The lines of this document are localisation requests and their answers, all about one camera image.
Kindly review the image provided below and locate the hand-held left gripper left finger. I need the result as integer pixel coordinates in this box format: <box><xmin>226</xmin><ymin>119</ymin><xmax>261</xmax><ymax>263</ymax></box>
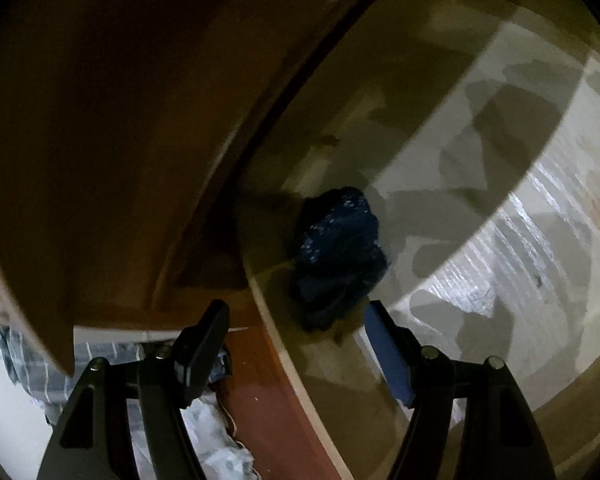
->
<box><xmin>35</xmin><ymin>299</ymin><xmax>231</xmax><ymax>480</ymax></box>

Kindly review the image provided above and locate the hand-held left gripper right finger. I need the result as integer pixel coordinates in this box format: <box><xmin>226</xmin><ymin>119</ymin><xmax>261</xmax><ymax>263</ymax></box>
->
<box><xmin>364</xmin><ymin>300</ymin><xmax>558</xmax><ymax>480</ymax></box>

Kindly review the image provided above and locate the dark blue underwear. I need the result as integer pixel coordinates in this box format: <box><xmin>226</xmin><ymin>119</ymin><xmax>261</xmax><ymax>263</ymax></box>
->
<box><xmin>292</xmin><ymin>186</ymin><xmax>391</xmax><ymax>333</ymax></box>

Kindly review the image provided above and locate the blue packet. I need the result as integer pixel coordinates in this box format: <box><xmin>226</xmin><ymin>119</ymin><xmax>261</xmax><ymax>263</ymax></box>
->
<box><xmin>207</xmin><ymin>345</ymin><xmax>233</xmax><ymax>386</ymax></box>

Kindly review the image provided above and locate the white plastic bag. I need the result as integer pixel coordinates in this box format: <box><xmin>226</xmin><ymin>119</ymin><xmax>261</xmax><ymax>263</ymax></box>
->
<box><xmin>130</xmin><ymin>390</ymin><xmax>258</xmax><ymax>480</ymax></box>

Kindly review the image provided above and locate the plaid cloth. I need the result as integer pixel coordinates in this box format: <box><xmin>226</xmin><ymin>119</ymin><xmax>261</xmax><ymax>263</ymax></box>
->
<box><xmin>0</xmin><ymin>325</ymin><xmax>146</xmax><ymax>426</ymax></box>

